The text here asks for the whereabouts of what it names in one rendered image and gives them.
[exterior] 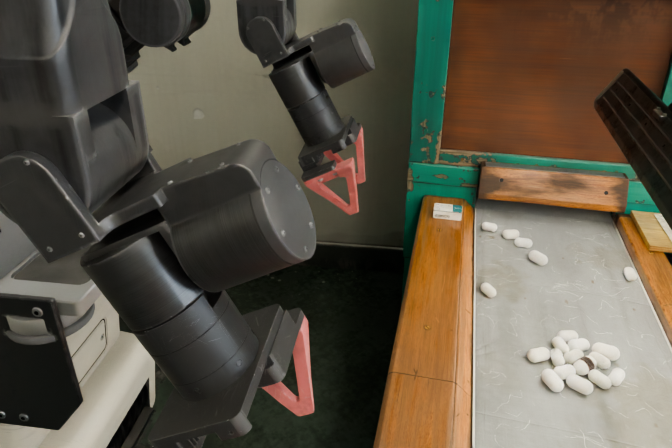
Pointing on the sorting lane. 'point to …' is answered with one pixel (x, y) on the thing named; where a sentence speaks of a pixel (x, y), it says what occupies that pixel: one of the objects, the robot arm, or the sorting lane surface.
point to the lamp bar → (640, 134)
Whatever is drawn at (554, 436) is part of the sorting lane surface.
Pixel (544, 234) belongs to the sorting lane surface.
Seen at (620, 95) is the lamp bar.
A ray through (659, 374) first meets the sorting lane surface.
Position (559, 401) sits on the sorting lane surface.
